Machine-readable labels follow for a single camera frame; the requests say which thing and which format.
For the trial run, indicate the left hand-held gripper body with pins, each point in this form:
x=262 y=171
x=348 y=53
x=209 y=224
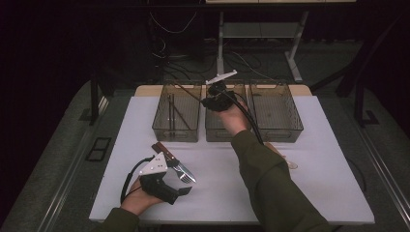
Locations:
x=154 y=166

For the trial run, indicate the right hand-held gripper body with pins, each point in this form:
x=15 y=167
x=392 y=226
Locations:
x=222 y=101

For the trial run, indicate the smoky clear plastic bin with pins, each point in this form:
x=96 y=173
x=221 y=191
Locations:
x=187 y=106
x=212 y=125
x=275 y=112

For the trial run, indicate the black chopstick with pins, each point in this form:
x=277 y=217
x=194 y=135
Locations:
x=169 y=116
x=174 y=116

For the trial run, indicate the person's right hand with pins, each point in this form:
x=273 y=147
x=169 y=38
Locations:
x=235 y=119

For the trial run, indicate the person's left hand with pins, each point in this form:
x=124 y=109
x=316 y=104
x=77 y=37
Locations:
x=138 y=201

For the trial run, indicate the white desk with metal legs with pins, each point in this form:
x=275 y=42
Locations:
x=220 y=48

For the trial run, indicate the black metal stand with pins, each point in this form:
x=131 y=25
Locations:
x=358 y=103
x=94 y=96

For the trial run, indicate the metal floor rail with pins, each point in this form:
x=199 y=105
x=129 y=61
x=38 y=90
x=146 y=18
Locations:
x=64 y=183
x=390 y=182

